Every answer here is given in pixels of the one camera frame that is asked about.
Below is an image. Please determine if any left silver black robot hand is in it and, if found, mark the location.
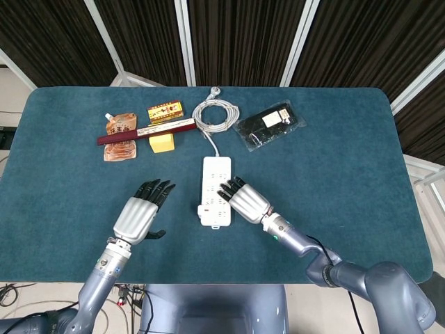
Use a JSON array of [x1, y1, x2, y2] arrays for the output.
[[113, 179, 177, 245]]

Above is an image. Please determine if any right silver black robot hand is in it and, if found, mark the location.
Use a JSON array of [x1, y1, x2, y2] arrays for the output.
[[217, 176, 273, 224]]

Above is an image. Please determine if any white power strip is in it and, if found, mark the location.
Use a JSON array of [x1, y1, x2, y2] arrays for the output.
[[200, 156, 233, 230]]

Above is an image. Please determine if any orange spout pouch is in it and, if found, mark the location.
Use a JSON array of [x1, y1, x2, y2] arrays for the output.
[[103, 111, 139, 162]]

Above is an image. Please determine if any black item in plastic bag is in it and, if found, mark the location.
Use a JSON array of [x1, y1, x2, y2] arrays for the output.
[[232, 101, 308, 153]]

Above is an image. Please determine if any yellow cube block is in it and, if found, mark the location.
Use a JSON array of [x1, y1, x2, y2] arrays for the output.
[[149, 134, 177, 154]]

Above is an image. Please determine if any long dark red box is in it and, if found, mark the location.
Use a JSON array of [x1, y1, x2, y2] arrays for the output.
[[97, 117, 198, 146]]

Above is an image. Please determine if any teal blue table mat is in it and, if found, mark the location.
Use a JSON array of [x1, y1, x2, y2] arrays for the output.
[[0, 86, 435, 285]]

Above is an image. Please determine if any blue-grey robot torso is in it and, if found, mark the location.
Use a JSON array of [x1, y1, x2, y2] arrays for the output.
[[138, 283, 289, 334]]

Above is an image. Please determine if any yellow red printed box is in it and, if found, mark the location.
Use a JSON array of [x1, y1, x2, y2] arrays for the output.
[[147, 100, 186, 125]]

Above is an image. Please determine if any black box on floor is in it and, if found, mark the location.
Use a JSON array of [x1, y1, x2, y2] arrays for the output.
[[0, 127, 17, 150]]

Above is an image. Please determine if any coiled grey power strip cable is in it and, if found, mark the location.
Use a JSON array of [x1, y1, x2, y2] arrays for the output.
[[192, 86, 241, 157]]

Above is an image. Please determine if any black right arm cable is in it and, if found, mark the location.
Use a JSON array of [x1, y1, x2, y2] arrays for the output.
[[307, 235, 359, 334]]

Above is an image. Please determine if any black partition panel white frame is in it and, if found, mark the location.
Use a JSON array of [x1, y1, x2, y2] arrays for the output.
[[281, 0, 445, 105], [175, 0, 321, 88], [391, 48, 445, 202], [0, 0, 122, 90], [85, 0, 195, 88]]

